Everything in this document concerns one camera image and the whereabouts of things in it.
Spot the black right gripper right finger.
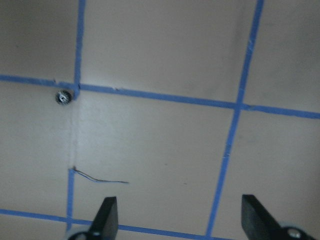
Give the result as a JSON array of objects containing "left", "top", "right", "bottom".
[{"left": 241, "top": 194, "right": 314, "bottom": 240}]

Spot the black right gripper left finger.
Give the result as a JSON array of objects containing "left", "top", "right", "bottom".
[{"left": 65, "top": 196, "right": 118, "bottom": 240}]

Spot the small black bearing gear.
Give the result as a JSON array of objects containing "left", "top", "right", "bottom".
[{"left": 55, "top": 89, "right": 73, "bottom": 106}]

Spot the brown paper table mat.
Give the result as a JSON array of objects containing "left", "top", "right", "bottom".
[{"left": 0, "top": 0, "right": 320, "bottom": 240}]

